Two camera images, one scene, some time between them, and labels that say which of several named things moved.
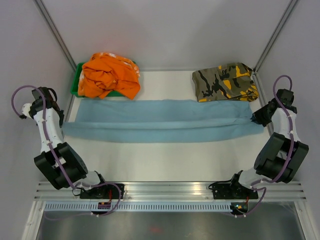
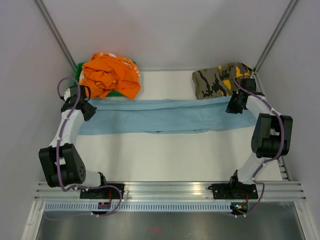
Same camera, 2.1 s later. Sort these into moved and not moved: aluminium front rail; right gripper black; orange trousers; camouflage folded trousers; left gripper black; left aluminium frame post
Moved: right gripper black; left gripper black
Not moved: orange trousers; aluminium front rail; left aluminium frame post; camouflage folded trousers
